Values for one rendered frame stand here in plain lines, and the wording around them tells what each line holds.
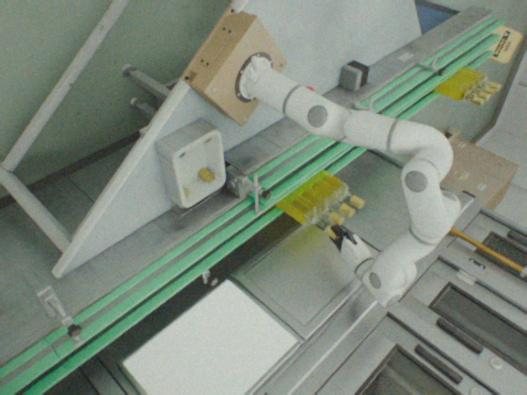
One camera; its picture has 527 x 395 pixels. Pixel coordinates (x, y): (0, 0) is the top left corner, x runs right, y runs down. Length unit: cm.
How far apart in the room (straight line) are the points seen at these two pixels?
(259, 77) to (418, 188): 54
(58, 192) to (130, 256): 69
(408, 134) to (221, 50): 54
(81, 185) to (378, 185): 123
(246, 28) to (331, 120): 34
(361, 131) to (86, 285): 86
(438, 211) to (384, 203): 80
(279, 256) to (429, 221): 66
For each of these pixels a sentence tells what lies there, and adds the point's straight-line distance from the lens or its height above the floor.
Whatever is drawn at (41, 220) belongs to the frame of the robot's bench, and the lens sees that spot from 163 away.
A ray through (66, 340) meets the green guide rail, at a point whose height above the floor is 93.
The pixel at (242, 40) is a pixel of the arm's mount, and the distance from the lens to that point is 128.
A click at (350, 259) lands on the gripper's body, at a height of 128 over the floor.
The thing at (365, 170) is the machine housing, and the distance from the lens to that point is 201.
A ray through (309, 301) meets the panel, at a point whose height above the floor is 124.
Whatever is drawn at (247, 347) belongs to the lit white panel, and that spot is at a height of 121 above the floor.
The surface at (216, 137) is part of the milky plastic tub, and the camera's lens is 139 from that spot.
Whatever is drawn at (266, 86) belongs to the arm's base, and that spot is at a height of 93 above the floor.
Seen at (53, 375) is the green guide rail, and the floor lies 95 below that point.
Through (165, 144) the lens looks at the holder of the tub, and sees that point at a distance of 134.
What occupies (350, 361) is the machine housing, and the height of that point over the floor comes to 145.
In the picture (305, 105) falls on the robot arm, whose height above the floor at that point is 107.
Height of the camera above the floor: 172
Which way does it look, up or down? 30 degrees down
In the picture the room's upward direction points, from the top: 124 degrees clockwise
